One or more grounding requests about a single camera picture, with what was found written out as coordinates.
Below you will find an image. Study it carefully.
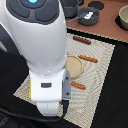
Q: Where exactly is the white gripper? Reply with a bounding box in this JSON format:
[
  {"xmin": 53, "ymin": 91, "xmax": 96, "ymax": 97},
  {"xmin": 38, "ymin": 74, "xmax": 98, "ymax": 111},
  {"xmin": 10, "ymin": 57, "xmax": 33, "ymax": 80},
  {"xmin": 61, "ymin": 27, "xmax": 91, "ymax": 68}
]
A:
[{"xmin": 29, "ymin": 69, "xmax": 71, "ymax": 116}]

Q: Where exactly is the brown toy sausage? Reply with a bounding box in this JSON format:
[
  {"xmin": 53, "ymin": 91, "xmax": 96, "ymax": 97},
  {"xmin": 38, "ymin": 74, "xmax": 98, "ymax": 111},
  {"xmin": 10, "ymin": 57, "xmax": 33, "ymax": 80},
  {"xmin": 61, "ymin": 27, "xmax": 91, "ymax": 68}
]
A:
[{"xmin": 73, "ymin": 36, "xmax": 91, "ymax": 45}]

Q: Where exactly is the white toy fish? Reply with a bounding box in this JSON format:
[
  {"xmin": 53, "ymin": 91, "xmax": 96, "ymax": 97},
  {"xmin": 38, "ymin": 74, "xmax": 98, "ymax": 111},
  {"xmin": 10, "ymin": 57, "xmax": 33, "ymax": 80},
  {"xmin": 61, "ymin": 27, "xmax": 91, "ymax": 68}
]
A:
[{"xmin": 84, "ymin": 12, "xmax": 93, "ymax": 19}]

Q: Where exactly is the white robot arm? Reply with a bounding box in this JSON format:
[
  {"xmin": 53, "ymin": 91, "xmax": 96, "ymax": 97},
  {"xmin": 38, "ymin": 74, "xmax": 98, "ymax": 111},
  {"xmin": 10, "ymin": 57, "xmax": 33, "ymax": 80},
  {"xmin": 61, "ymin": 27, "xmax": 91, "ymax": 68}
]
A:
[{"xmin": 0, "ymin": 0, "xmax": 68, "ymax": 116}]

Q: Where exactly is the round wooden plate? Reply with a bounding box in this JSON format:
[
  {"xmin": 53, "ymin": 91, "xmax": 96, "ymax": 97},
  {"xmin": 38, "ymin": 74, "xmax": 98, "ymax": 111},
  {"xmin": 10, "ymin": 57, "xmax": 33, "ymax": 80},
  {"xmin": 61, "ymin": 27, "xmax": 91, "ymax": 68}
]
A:
[{"xmin": 66, "ymin": 55, "xmax": 84, "ymax": 79}]

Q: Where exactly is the woven beige placemat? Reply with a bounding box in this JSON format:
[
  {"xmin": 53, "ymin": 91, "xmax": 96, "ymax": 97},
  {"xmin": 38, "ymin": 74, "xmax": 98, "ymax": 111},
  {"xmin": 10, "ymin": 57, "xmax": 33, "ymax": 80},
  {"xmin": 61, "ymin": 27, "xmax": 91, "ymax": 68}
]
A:
[{"xmin": 13, "ymin": 32, "xmax": 116, "ymax": 128}]

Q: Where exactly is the grey toy saucepan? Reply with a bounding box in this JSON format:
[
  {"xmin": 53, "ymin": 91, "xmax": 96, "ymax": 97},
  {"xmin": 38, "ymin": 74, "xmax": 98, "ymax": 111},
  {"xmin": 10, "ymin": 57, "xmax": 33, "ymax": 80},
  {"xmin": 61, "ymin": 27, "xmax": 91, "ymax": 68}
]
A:
[{"xmin": 68, "ymin": 7, "xmax": 100, "ymax": 26}]

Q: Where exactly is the grey toy pot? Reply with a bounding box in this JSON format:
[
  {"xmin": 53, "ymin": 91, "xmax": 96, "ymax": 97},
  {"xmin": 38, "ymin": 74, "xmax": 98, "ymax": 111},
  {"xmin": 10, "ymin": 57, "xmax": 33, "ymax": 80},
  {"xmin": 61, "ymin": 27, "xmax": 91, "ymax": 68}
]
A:
[{"xmin": 60, "ymin": 0, "xmax": 82, "ymax": 18}]

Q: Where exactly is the black stove burner disc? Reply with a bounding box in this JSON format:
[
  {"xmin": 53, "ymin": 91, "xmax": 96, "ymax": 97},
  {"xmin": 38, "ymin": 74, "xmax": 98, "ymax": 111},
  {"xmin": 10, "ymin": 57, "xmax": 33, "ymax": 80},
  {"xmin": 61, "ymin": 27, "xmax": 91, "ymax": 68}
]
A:
[{"xmin": 88, "ymin": 1, "xmax": 104, "ymax": 10}]

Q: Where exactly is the beige bowl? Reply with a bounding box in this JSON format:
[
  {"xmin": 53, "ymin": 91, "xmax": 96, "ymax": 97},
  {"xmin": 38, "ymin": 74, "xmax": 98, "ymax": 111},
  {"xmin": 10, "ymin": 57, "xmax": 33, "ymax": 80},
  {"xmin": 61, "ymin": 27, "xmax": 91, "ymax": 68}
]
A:
[{"xmin": 119, "ymin": 5, "xmax": 128, "ymax": 30}]

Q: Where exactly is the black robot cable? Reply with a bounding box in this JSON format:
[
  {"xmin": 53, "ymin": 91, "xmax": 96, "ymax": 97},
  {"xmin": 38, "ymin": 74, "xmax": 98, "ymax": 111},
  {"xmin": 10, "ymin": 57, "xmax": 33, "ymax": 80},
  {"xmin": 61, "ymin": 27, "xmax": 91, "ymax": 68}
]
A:
[{"xmin": 0, "ymin": 99, "xmax": 70, "ymax": 123}]

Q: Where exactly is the fork with orange handle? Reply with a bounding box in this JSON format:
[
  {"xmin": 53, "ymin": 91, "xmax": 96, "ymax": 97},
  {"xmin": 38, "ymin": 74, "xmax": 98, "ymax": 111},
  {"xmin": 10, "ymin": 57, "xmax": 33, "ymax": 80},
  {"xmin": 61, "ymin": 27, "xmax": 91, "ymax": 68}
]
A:
[{"xmin": 71, "ymin": 81, "xmax": 86, "ymax": 90}]

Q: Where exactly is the knife with orange handle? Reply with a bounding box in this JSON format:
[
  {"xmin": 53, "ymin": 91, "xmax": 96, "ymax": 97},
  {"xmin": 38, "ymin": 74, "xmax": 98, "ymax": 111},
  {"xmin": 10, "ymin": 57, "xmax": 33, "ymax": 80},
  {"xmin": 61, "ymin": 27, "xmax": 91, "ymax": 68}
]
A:
[{"xmin": 78, "ymin": 55, "xmax": 98, "ymax": 63}]

